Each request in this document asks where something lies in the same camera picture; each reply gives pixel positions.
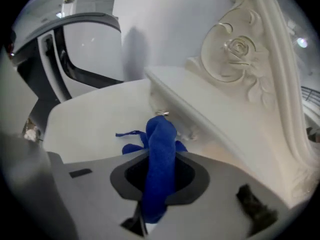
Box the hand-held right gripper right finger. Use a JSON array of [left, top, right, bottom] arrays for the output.
[[147, 150, 298, 240]]

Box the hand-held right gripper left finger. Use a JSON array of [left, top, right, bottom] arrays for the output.
[[47, 148, 151, 240]]

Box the blue cloth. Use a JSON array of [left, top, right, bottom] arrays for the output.
[[115, 115, 189, 225]]

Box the white dressing table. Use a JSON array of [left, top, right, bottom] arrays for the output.
[[42, 66, 313, 210]]

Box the oval mirror carved white frame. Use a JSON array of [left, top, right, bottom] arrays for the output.
[[184, 0, 320, 205]]

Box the dark grey large appliance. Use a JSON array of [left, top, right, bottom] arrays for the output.
[[7, 11, 126, 135]]

